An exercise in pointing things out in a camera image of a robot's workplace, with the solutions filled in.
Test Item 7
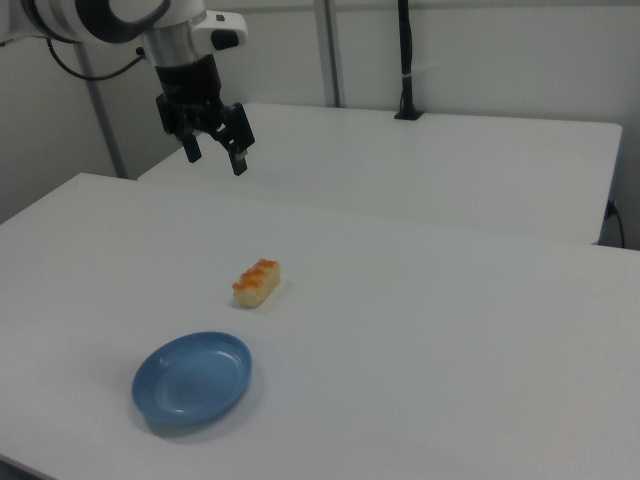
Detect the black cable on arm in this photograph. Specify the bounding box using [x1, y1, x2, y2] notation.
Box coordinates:
[46, 38, 147, 82]

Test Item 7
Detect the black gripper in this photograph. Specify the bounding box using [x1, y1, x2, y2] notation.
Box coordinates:
[152, 53, 257, 177]

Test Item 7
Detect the blue plastic plate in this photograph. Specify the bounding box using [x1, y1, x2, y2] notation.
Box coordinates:
[131, 330, 254, 429]

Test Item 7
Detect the bread with orange topping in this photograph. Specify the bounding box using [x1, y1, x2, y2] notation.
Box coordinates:
[231, 257, 282, 310]

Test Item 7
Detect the black camera stand pole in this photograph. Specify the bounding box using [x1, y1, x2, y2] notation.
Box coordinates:
[393, 0, 425, 122]

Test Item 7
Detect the grey metal partition post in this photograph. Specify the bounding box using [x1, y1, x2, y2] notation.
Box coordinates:
[74, 40, 128, 180]
[313, 0, 347, 108]

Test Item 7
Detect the black cable at table edge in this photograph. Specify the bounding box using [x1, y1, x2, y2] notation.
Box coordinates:
[606, 199, 627, 249]

